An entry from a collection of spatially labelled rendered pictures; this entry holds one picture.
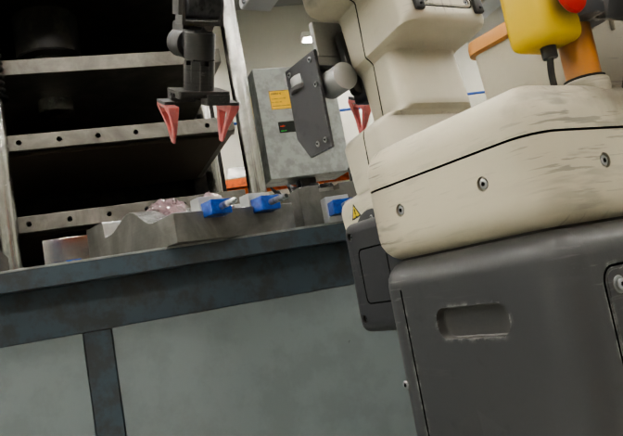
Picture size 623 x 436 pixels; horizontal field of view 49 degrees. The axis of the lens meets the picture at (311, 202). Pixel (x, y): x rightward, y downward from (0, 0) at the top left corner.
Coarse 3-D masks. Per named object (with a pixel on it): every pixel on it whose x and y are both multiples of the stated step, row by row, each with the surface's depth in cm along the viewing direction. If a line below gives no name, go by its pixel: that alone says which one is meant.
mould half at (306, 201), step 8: (344, 184) 146; (352, 184) 146; (296, 192) 144; (304, 192) 143; (312, 192) 143; (320, 192) 144; (328, 192) 144; (336, 192) 145; (344, 192) 145; (352, 192) 146; (288, 200) 150; (296, 200) 144; (304, 200) 142; (312, 200) 143; (320, 200) 143; (296, 208) 145; (304, 208) 142; (312, 208) 142; (320, 208) 143; (296, 216) 146; (304, 216) 142; (312, 216) 142; (320, 216) 143; (296, 224) 147; (304, 224) 141; (312, 224) 142
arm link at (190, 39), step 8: (184, 32) 123; (192, 32) 121; (200, 32) 122; (208, 32) 123; (184, 40) 123; (192, 40) 122; (200, 40) 122; (208, 40) 122; (184, 48) 123; (192, 48) 122; (200, 48) 122; (208, 48) 123; (184, 56) 124; (192, 56) 123; (200, 56) 122; (208, 56) 123
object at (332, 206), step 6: (324, 198) 137; (330, 198) 138; (336, 198) 138; (342, 198) 138; (348, 198) 134; (324, 204) 138; (330, 204) 135; (336, 204) 134; (342, 204) 133; (324, 210) 138; (330, 210) 136; (336, 210) 133; (324, 216) 139; (330, 216) 137; (336, 216) 137; (324, 222) 140; (330, 222) 137
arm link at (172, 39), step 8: (176, 0) 120; (184, 0) 119; (176, 8) 120; (184, 8) 120; (176, 16) 122; (184, 16) 120; (176, 24) 129; (184, 24) 120; (192, 24) 121; (200, 24) 122; (208, 24) 123; (216, 24) 123; (176, 32) 128; (168, 40) 130; (176, 40) 127; (176, 48) 128
